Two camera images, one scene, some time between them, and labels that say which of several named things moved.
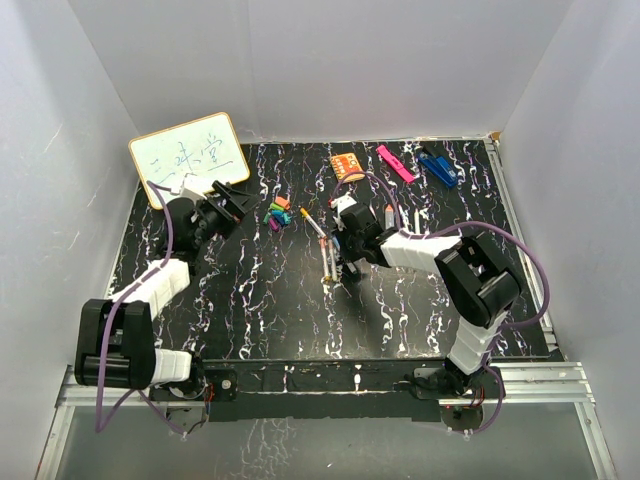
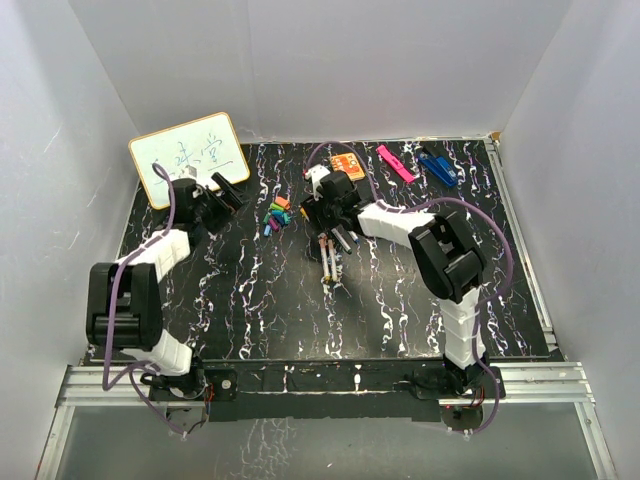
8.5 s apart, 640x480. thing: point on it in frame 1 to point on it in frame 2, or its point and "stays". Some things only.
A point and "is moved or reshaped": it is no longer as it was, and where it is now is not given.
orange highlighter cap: (282, 202) stays
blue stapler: (439, 167) stays
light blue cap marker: (351, 267) is moved or reshaped
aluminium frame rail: (562, 383) stays
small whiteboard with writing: (207, 149) stays
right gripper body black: (350, 246) to (322, 213)
